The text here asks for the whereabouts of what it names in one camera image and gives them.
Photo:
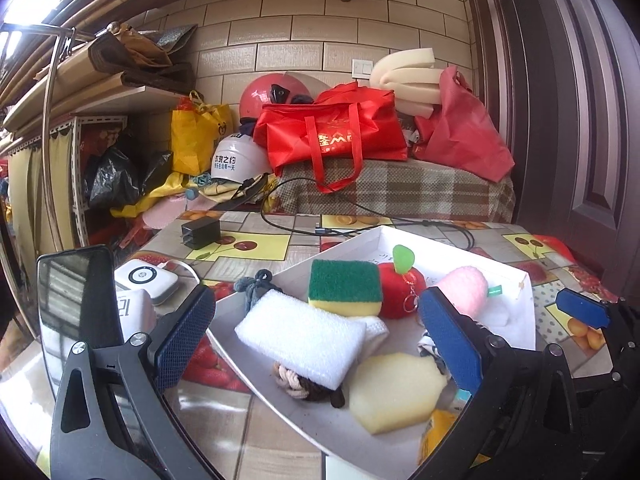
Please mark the beige curtain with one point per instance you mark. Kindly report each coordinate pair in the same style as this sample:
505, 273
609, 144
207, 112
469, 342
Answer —
30, 190

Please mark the black power adapter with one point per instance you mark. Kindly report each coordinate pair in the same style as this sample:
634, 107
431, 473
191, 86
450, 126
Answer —
200, 232

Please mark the yellow printed packet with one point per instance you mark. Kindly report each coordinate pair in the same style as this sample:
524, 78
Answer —
440, 435

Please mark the red plush apple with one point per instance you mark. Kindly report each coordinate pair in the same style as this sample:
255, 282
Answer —
400, 290

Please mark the white helmet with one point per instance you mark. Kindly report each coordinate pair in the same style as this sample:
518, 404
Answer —
240, 157

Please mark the yellow cloth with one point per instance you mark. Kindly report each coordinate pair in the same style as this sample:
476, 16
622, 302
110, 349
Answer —
165, 192

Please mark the small white cloth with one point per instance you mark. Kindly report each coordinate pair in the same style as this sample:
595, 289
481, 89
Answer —
375, 332

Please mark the black white patterned cloth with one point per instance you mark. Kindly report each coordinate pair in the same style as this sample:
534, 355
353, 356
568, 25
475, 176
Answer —
427, 347

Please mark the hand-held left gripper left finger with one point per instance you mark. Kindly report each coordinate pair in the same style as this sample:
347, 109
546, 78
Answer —
185, 345

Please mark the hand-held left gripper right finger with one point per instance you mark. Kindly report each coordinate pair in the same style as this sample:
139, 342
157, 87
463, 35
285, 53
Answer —
450, 340

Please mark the white round-button device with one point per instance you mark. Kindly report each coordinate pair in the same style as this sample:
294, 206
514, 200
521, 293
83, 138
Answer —
145, 277

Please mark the red tote bag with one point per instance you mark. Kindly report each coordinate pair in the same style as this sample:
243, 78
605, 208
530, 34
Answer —
340, 130

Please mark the brown door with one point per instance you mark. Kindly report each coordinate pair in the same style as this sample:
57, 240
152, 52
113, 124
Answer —
565, 85

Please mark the green yellow scouring sponge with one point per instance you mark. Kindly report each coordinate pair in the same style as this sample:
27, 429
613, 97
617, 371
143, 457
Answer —
345, 285

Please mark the yellow hexagonal sponge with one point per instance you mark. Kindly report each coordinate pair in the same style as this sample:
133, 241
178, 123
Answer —
395, 390

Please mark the white wall switch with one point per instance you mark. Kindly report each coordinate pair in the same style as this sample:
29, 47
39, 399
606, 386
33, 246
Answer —
362, 67

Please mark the brown paper bags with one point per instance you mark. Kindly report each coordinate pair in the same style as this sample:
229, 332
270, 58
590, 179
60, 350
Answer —
145, 55

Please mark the cream foam sheets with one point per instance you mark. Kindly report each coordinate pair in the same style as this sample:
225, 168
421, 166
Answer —
400, 72

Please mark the red nonwoven bag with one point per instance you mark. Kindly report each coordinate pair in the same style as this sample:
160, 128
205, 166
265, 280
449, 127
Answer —
465, 135

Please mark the metal pole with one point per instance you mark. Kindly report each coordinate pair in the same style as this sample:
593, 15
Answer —
47, 135

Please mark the black plastic bag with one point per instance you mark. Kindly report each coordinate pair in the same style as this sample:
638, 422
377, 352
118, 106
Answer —
110, 180

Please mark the red plastic bag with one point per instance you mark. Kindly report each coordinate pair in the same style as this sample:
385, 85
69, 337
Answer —
555, 250

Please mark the yellow shopping bag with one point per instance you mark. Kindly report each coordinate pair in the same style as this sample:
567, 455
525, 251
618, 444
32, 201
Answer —
195, 135

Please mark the white box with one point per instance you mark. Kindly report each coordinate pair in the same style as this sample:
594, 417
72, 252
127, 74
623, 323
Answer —
135, 317

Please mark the white cardboard tray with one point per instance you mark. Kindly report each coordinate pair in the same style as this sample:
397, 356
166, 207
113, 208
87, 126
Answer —
320, 425

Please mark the red helmet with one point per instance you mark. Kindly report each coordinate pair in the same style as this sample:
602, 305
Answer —
260, 97

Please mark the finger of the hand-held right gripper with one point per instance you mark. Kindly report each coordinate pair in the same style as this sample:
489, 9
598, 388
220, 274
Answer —
582, 307

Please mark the plaid covered box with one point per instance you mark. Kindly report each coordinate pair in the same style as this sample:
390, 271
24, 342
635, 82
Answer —
400, 190

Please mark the pink plush toy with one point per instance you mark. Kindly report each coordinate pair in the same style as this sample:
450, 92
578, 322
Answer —
465, 290

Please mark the wooden shelf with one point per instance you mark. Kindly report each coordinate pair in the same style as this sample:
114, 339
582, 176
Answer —
100, 100

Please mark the dark grey yarn knot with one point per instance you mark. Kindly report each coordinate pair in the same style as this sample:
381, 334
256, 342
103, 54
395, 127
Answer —
255, 287

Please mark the white towel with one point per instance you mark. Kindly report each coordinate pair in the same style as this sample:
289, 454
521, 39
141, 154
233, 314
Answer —
300, 335

